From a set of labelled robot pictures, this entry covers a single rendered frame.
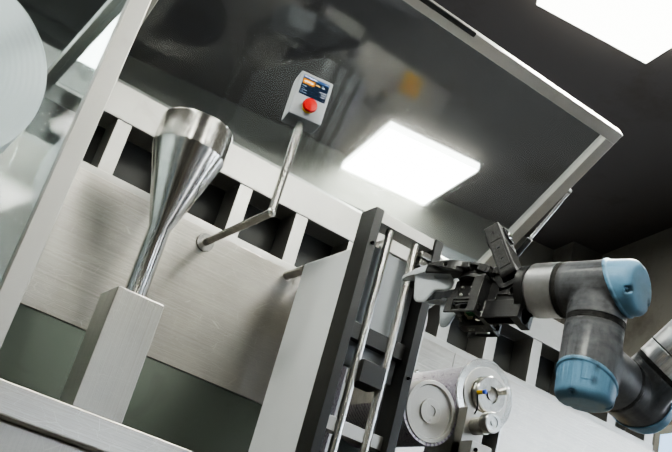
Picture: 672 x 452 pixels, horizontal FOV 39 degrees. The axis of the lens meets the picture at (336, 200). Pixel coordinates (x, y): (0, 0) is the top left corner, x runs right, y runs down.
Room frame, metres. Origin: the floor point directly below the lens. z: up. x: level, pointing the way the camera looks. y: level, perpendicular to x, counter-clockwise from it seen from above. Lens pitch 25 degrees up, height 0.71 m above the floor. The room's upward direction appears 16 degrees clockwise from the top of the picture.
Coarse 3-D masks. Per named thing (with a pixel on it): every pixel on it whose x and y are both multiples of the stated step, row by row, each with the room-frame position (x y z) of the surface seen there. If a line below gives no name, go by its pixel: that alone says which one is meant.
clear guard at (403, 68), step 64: (192, 0) 1.63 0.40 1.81; (256, 0) 1.63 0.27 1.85; (320, 0) 1.62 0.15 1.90; (384, 0) 1.62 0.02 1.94; (128, 64) 1.76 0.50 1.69; (192, 64) 1.75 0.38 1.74; (256, 64) 1.75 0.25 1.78; (320, 64) 1.75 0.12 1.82; (384, 64) 1.75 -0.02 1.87; (448, 64) 1.75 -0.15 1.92; (256, 128) 1.89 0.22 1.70; (320, 128) 1.89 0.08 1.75; (384, 128) 1.89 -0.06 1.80; (448, 128) 1.88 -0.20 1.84; (512, 128) 1.88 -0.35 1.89; (576, 128) 1.88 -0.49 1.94; (384, 192) 2.04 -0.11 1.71; (448, 192) 2.04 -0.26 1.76; (512, 192) 2.04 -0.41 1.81; (448, 256) 2.20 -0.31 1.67
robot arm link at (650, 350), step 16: (656, 336) 1.16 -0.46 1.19; (640, 352) 1.17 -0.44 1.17; (656, 352) 1.15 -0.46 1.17; (640, 368) 1.15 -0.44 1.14; (656, 368) 1.15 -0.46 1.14; (656, 384) 1.16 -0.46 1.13; (640, 400) 1.15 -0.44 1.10; (656, 400) 1.17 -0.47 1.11; (624, 416) 1.18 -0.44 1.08; (640, 416) 1.18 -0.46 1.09; (656, 416) 1.19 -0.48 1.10; (640, 432) 1.23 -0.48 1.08; (656, 432) 1.22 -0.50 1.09
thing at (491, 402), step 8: (488, 376) 1.83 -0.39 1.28; (480, 384) 1.82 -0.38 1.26; (488, 384) 1.83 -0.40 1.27; (496, 384) 1.84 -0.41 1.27; (472, 392) 1.83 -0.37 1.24; (488, 392) 1.83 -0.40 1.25; (496, 392) 1.84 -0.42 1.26; (472, 400) 1.84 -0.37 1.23; (480, 400) 1.82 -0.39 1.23; (488, 400) 1.84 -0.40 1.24; (496, 400) 1.84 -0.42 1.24; (504, 400) 1.85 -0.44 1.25; (480, 408) 1.83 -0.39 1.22; (488, 408) 1.83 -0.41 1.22; (496, 408) 1.84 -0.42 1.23
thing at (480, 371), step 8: (480, 368) 1.84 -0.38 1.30; (488, 368) 1.85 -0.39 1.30; (472, 376) 1.83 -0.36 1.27; (480, 376) 1.84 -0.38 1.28; (496, 376) 1.86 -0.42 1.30; (464, 384) 1.82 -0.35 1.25; (472, 384) 1.83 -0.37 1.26; (464, 392) 1.82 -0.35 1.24; (464, 400) 1.83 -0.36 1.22; (504, 408) 1.87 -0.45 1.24
